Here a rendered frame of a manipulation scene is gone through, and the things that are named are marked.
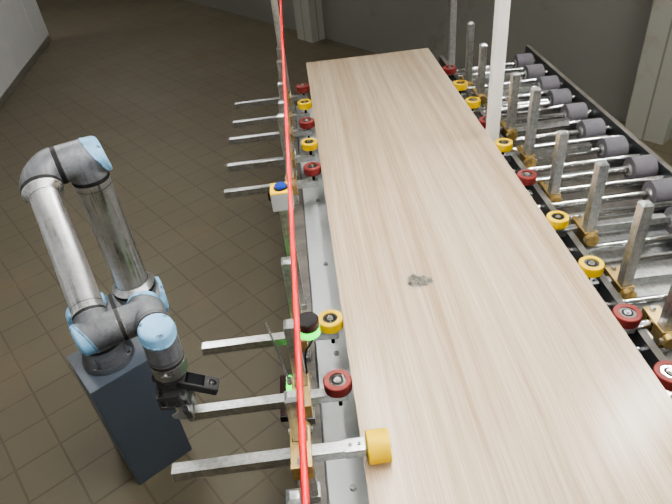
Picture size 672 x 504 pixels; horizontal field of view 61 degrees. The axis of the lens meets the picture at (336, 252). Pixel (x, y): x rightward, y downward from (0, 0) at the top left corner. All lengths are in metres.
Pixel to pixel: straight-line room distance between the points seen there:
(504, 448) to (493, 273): 0.66
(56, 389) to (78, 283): 1.66
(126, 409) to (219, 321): 1.01
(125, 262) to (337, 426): 0.90
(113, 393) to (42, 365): 1.16
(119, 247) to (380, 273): 0.88
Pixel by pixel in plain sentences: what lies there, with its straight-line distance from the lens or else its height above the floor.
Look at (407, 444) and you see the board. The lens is 1.51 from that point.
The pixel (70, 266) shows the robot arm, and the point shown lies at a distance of 1.69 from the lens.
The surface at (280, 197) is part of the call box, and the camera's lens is 1.85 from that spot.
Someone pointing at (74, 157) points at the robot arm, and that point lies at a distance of 1.88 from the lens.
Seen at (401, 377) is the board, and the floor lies 0.90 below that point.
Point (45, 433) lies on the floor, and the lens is 3.11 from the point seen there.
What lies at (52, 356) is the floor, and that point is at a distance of 3.46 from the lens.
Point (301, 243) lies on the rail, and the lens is 2.49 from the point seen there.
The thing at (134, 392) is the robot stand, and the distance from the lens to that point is 2.37.
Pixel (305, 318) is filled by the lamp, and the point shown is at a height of 1.11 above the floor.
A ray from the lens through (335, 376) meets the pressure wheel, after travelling 1.65.
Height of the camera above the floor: 2.15
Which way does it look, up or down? 37 degrees down
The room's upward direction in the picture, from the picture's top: 7 degrees counter-clockwise
